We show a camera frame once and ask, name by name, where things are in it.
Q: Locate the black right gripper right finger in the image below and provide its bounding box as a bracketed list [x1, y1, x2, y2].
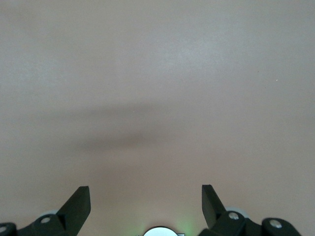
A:
[198, 184, 302, 236]

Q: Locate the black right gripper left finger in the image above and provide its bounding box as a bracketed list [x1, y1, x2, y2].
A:
[0, 186, 91, 236]

